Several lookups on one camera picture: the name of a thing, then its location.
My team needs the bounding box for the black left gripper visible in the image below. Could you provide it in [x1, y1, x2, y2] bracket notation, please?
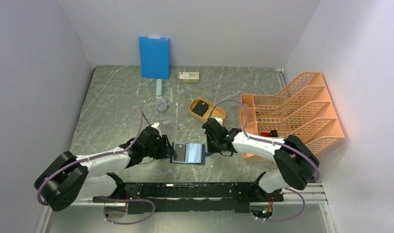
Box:
[143, 134, 176, 159]

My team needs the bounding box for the navy blue card holder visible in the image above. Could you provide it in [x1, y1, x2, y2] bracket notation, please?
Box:
[170, 143, 211, 165]

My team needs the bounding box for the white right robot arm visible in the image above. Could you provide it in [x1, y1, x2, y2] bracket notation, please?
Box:
[202, 118, 319, 201]

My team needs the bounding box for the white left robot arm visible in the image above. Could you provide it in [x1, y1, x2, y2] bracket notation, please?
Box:
[34, 126, 176, 212]

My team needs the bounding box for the black VIP card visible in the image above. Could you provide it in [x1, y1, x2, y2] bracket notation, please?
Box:
[191, 100, 209, 117]

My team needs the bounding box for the yellow oval tray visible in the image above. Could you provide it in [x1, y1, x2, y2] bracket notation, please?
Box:
[188, 98, 226, 122]

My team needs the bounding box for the clear jar of paper clips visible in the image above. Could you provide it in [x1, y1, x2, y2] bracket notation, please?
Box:
[155, 98, 168, 113]

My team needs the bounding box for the red and black object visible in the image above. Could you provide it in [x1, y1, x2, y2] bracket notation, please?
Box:
[260, 130, 278, 138]

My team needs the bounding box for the light blue stapler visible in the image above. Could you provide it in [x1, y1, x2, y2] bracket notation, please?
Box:
[155, 79, 162, 98]

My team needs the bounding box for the green and white small box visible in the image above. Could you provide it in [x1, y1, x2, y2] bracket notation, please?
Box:
[178, 72, 200, 83]

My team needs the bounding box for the orange plastic file organizer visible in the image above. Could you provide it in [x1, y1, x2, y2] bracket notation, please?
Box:
[240, 71, 344, 156]

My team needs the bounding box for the blue upright folder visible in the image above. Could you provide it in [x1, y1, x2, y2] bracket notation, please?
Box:
[138, 37, 170, 80]

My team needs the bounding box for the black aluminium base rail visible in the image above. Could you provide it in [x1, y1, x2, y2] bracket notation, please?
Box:
[71, 182, 328, 215]

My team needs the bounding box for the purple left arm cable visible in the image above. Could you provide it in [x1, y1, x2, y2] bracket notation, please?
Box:
[36, 108, 155, 226]

